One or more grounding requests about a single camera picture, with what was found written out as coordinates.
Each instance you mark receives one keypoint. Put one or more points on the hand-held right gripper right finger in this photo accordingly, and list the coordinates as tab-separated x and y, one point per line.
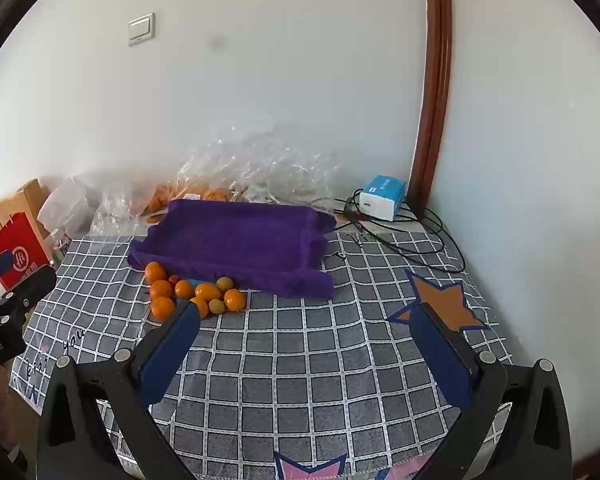
442	360

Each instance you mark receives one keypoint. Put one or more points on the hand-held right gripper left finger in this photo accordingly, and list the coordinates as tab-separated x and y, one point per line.
172	350

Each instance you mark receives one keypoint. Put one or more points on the small red tomato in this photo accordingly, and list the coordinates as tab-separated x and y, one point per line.
173	280

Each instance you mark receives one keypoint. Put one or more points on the purple towel covered tray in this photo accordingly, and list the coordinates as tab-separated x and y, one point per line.
240	240

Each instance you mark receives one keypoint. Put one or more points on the red paper bag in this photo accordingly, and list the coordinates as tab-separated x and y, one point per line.
20	250

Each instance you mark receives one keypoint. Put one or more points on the clear water bottle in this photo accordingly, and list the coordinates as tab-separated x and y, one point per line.
60	245

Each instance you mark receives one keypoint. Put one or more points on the white plastic bag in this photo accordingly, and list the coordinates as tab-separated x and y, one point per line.
65	205

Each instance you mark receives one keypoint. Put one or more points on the small clear plastic bag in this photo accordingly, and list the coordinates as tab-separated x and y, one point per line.
115	205

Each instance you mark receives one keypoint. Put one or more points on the grey checked tablecloth with stars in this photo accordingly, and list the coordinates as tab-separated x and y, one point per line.
290	360

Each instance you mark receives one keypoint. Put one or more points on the pile of bagged mandarins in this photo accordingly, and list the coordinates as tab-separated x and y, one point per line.
155	201

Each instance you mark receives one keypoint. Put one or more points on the white and blue charger box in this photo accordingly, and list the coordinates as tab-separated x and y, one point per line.
380	202

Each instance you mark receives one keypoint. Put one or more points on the large clear plastic bag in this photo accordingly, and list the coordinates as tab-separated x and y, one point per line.
260	160

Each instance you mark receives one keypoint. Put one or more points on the light wooden frame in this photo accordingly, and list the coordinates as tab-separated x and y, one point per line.
32	192

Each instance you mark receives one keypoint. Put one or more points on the white light switch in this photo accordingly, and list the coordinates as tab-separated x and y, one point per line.
141	29

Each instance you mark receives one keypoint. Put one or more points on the brown wooden door frame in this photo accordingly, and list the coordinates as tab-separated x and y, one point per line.
437	85

